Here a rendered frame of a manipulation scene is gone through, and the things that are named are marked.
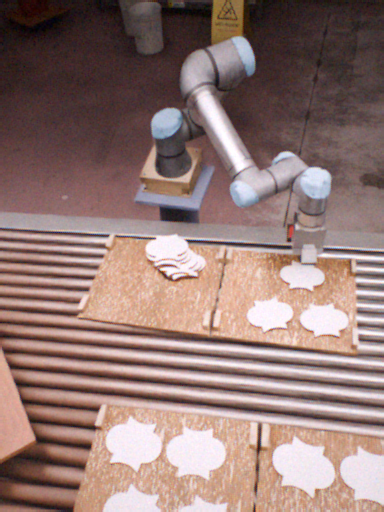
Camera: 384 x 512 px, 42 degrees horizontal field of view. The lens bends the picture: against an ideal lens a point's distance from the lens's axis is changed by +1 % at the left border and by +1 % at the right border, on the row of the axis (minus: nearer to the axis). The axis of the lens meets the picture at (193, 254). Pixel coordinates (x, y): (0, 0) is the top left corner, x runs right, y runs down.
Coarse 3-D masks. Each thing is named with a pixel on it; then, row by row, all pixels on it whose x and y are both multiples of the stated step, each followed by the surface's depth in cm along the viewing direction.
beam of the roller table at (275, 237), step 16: (0, 224) 187; (16, 224) 187; (32, 224) 186; (48, 224) 186; (64, 224) 185; (80, 224) 184; (96, 224) 184; (112, 224) 183; (128, 224) 183; (144, 224) 182; (160, 224) 182; (176, 224) 181; (192, 224) 181; (208, 224) 180; (192, 240) 176; (208, 240) 175; (224, 240) 174; (240, 240) 173; (256, 240) 173; (272, 240) 172; (336, 240) 170; (352, 240) 170; (368, 240) 169
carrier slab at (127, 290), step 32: (128, 256) 169; (224, 256) 166; (96, 288) 160; (128, 288) 159; (160, 288) 159; (192, 288) 158; (96, 320) 153; (128, 320) 151; (160, 320) 150; (192, 320) 149
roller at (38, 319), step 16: (0, 320) 158; (16, 320) 157; (32, 320) 156; (48, 320) 155; (64, 320) 155; (80, 320) 154; (160, 336) 151; (176, 336) 150; (192, 336) 149; (208, 336) 148; (368, 352) 141
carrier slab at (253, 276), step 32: (256, 256) 165; (288, 256) 164; (224, 288) 157; (256, 288) 156; (288, 288) 155; (320, 288) 154; (352, 288) 154; (224, 320) 149; (352, 320) 146; (352, 352) 139
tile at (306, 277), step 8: (296, 264) 160; (288, 272) 158; (296, 272) 158; (304, 272) 158; (312, 272) 157; (320, 272) 157; (288, 280) 156; (296, 280) 156; (304, 280) 155; (312, 280) 155; (320, 280) 155; (296, 288) 155; (304, 288) 154; (312, 288) 153
